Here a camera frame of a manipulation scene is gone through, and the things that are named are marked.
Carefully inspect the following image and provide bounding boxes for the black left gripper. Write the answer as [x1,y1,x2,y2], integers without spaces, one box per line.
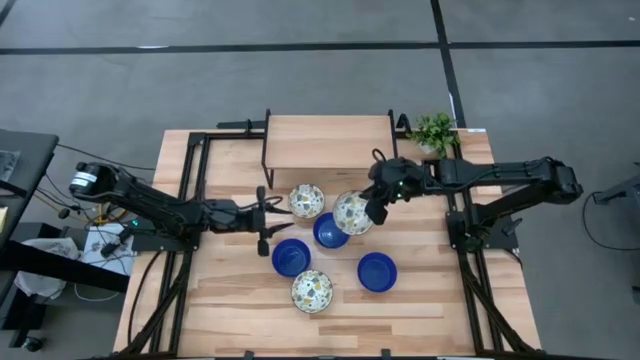
[207,185,296,257]

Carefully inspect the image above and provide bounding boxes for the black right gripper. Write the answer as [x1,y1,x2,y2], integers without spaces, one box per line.
[358,157,429,226]

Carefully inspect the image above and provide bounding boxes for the yellow bowls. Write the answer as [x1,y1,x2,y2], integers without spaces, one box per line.
[331,189,375,237]

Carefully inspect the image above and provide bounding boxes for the pear print ceramic bowl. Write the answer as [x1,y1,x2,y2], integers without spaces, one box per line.
[290,269,335,315]
[287,183,326,220]

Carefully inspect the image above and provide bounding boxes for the blue plastic bowl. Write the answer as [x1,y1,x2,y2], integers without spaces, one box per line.
[356,251,399,294]
[312,211,351,250]
[271,237,312,279]

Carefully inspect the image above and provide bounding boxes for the green plant in white pot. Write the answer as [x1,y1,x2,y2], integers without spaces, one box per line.
[405,112,462,159]

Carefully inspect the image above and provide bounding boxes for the white paper sheet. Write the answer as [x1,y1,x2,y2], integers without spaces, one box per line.
[82,222,135,277]

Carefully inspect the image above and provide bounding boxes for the white plastic bag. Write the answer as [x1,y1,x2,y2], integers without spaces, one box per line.
[13,237,81,301]

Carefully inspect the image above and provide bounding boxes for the grey equipment stand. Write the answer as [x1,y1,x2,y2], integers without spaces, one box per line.
[593,162,640,206]

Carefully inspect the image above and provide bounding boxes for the black side desk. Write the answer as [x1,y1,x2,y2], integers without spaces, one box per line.
[0,128,131,346]

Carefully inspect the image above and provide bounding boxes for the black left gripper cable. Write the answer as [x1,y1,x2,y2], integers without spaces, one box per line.
[239,194,285,209]

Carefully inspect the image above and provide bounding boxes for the wooden shelf with black frame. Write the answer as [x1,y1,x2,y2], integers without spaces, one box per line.
[260,108,401,190]

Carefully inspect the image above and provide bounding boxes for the black metal table frame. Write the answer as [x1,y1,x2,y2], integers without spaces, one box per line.
[89,117,546,360]

